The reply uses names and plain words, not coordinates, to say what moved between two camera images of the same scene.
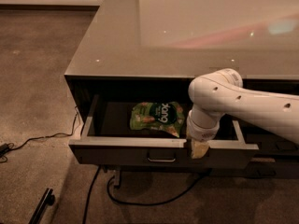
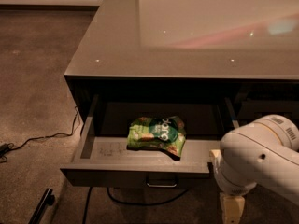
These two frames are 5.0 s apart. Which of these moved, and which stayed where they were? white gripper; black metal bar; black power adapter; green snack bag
Moved: white gripper; green snack bag
Stayed: black metal bar; black power adapter
